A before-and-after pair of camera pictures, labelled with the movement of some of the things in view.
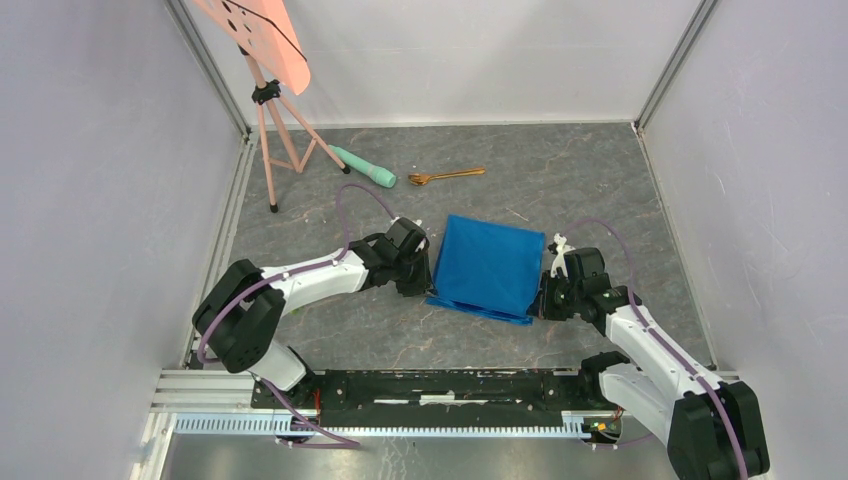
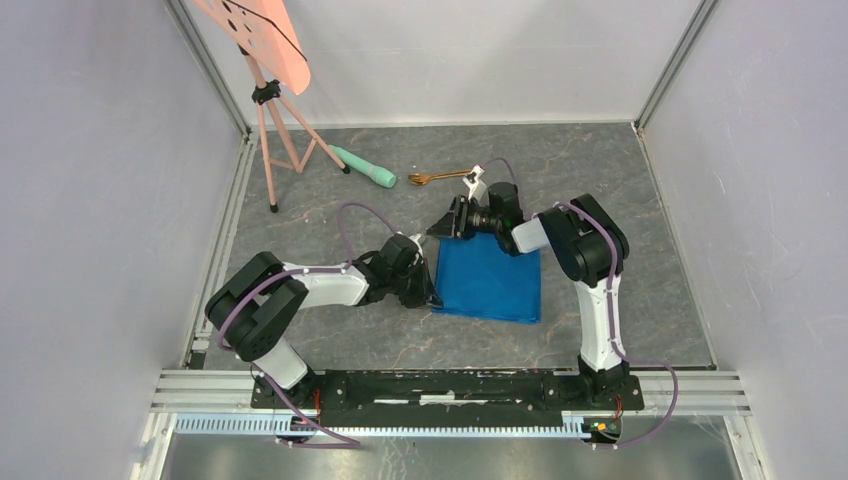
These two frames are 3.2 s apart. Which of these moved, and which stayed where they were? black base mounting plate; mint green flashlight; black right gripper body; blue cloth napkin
Moved: black right gripper body
Stayed: blue cloth napkin; mint green flashlight; black base mounting plate
